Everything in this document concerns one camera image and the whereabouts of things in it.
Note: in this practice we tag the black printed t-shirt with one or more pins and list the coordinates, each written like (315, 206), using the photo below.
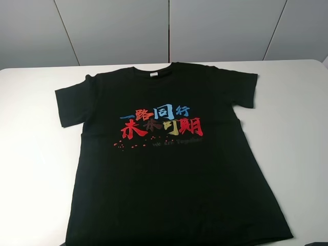
(164, 160)

